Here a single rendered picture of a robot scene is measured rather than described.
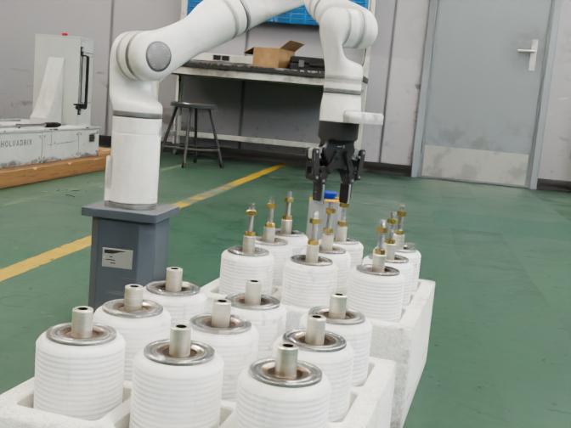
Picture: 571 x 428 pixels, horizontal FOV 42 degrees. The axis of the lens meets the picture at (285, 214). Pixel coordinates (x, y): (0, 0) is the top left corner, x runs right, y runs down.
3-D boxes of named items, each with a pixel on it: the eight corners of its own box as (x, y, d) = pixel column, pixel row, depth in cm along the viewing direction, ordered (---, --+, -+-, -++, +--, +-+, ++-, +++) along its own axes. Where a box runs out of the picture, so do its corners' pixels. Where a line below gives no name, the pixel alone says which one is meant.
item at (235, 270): (273, 356, 136) (281, 258, 133) (221, 357, 132) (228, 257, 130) (257, 339, 145) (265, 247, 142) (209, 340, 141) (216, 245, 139)
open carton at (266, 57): (258, 69, 618) (260, 42, 614) (302, 72, 602) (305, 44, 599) (241, 66, 590) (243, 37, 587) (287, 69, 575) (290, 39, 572)
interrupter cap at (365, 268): (405, 273, 131) (406, 269, 131) (389, 280, 124) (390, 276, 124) (365, 265, 135) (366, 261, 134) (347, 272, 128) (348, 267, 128)
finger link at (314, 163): (309, 146, 138) (312, 177, 140) (302, 148, 137) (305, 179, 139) (319, 147, 136) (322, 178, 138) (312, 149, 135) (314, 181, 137)
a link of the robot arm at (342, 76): (324, 91, 134) (367, 95, 138) (331, 2, 132) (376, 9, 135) (308, 90, 141) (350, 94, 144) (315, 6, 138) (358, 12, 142)
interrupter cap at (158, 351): (130, 360, 78) (130, 354, 77) (162, 340, 85) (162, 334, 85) (197, 374, 75) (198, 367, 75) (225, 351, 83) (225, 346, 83)
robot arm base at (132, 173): (99, 206, 141) (104, 115, 139) (119, 200, 150) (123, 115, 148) (147, 211, 140) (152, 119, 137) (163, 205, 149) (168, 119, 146)
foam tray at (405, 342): (182, 391, 134) (189, 292, 132) (253, 332, 171) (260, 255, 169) (399, 435, 124) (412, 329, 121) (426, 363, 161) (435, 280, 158)
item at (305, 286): (311, 373, 129) (321, 270, 126) (265, 359, 134) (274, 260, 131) (338, 359, 137) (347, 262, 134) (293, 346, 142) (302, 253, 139)
